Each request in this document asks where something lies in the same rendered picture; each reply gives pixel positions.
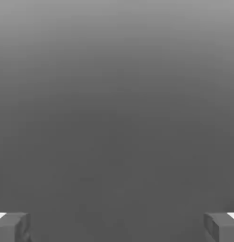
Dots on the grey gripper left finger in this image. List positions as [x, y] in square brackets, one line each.
[9, 226]

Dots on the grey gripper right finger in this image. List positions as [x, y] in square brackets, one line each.
[224, 226]

